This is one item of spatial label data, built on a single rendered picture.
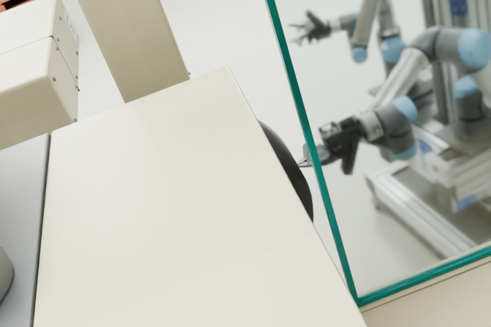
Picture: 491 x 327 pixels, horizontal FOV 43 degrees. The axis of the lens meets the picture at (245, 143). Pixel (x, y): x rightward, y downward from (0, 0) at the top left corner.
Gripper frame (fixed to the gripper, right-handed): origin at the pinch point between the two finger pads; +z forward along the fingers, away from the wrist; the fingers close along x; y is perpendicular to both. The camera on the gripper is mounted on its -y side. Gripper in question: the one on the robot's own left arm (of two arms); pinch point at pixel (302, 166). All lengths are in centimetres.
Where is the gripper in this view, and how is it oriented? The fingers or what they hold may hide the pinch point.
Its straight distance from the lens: 179.7
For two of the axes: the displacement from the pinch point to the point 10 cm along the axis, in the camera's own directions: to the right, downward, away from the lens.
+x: 2.2, 4.7, -8.6
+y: -3.8, -7.7, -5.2
